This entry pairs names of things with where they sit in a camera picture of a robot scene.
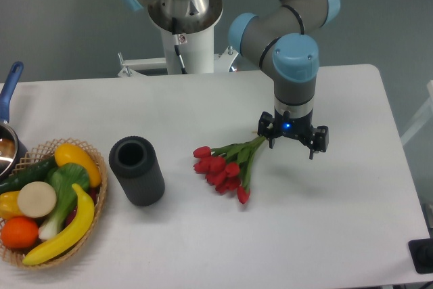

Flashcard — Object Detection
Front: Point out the yellow bell pepper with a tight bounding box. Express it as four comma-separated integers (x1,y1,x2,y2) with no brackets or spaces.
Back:
0,191,24,220

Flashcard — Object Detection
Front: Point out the black device at edge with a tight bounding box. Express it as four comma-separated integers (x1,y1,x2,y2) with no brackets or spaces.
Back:
408,238,433,274

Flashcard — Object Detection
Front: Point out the blue handled saucepan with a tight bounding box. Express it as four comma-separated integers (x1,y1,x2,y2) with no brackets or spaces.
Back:
1,61,27,181

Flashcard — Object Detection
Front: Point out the dark grey ribbed vase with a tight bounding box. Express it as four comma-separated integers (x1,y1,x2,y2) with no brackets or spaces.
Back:
109,136,165,206

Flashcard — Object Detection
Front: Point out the green bok choy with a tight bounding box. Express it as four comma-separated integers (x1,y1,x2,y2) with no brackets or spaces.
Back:
39,163,90,242

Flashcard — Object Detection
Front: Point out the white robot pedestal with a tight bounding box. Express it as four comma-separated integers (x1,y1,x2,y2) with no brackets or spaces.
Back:
148,0,223,74

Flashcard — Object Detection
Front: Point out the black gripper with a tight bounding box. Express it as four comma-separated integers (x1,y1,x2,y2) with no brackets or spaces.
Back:
257,110,329,160

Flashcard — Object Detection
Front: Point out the white frame at right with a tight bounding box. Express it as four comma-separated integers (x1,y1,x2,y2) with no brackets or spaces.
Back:
401,80,432,146

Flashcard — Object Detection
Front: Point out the beige round disc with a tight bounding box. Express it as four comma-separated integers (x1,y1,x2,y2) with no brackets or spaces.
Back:
17,181,57,218

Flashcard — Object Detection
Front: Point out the orange fruit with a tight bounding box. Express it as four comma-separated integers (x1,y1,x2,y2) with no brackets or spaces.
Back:
1,217,39,249

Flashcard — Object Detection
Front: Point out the green cucumber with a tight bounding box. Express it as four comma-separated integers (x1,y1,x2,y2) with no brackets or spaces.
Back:
1,156,57,194

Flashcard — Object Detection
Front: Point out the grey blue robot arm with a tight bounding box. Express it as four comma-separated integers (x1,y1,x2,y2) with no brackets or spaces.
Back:
123,0,340,154

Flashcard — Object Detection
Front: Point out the woven wicker basket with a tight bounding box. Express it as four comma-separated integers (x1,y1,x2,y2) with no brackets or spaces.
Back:
1,138,108,270

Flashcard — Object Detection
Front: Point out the yellow banana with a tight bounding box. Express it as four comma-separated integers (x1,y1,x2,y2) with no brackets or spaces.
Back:
22,183,95,266

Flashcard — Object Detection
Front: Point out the red tulip bouquet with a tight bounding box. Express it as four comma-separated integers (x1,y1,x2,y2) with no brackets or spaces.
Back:
193,136,266,204

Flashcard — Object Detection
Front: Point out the white mounting bracket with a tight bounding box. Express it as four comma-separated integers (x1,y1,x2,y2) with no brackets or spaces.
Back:
118,46,239,77

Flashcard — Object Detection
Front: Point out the yellow squash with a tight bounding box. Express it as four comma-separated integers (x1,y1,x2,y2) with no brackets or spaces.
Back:
54,143,101,188

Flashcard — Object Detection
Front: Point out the black cable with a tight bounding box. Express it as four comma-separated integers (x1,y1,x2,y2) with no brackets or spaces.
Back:
170,17,188,75

